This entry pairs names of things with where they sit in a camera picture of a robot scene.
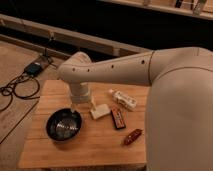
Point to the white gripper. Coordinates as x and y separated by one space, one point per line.
80 93

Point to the black ceramic bowl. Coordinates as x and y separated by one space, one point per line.
63 124

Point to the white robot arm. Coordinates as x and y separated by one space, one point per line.
179 108

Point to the white rectangular block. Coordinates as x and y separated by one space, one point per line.
100 111

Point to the wooden table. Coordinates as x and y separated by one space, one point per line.
97 143

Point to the white plastic bottle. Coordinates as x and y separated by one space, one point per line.
123 99

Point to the red candy wrapper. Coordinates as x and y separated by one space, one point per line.
131 137

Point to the black power adapter box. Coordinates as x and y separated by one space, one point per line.
33 69

